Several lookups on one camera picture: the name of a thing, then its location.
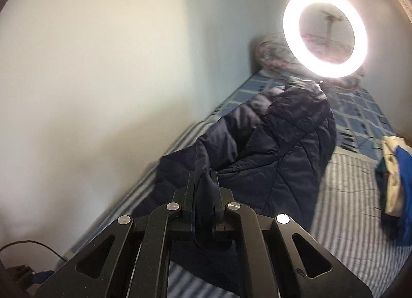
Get black phone holder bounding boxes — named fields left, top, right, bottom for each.
left=320, top=8, right=342, bottom=41

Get blue and cream clothes pile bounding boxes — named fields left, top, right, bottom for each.
left=375, top=135, right=412, bottom=247

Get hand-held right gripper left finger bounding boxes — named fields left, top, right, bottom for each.
left=34, top=171, right=200, bottom=298

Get white ring light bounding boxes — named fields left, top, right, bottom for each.
left=282, top=0, right=369, bottom=79

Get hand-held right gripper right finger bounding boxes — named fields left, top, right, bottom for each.
left=209, top=171, right=374, bottom=298

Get black cable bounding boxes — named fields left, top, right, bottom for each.
left=0, top=241, right=65, bottom=265

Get folded floral quilt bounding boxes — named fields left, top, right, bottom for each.
left=253, top=32, right=366, bottom=91

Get navy puffer jacket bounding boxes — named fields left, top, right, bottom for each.
left=132, top=76, right=338, bottom=297

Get black device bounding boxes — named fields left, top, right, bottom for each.
left=6, top=264, right=36, bottom=289

